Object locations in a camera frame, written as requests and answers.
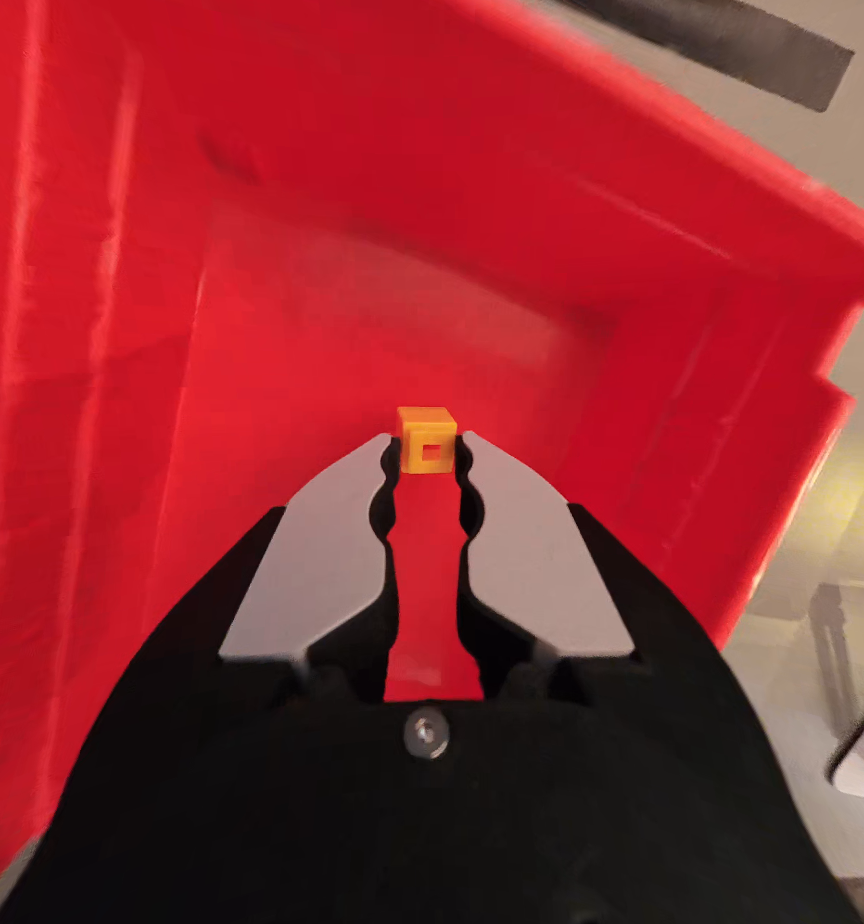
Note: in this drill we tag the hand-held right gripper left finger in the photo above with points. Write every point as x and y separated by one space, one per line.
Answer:
310 578

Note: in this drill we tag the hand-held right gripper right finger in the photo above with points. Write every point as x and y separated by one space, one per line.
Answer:
548 578

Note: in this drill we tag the orange cube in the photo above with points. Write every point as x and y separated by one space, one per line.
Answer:
426 441

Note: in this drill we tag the red plastic bin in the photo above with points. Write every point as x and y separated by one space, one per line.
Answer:
403 217

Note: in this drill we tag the white desk foot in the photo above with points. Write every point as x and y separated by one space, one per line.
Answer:
858 693

